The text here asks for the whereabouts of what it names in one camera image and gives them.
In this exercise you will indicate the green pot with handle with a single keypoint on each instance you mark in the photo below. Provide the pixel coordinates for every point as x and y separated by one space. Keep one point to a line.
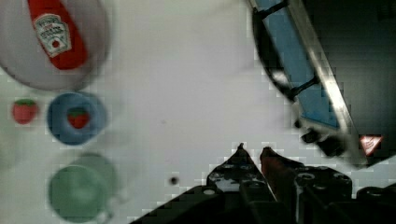
84 190

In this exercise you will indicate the blue small bowl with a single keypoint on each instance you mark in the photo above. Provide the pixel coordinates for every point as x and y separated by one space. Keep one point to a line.
59 117

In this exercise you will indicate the grey oval plate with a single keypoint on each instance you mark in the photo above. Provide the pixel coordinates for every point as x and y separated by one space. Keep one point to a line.
24 60

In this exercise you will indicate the black toaster oven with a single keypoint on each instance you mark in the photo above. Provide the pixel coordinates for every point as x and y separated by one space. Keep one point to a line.
351 45

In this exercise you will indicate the red toy strawberry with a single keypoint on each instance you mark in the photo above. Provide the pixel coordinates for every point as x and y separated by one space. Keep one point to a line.
24 110

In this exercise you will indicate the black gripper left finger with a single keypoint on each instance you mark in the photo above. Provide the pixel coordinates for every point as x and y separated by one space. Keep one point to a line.
239 174

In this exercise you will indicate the red ketchup bottle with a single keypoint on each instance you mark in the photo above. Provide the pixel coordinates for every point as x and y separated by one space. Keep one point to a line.
57 34

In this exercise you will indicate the black oven door handle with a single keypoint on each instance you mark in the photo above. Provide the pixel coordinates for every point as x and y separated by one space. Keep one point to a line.
280 48

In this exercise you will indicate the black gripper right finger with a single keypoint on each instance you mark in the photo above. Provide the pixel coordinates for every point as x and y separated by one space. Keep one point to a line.
306 191

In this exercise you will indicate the red strawberry in bowl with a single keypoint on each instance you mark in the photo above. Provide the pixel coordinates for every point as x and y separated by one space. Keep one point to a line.
78 118

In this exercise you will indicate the black oven knob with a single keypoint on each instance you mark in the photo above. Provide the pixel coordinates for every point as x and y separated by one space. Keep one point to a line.
331 145

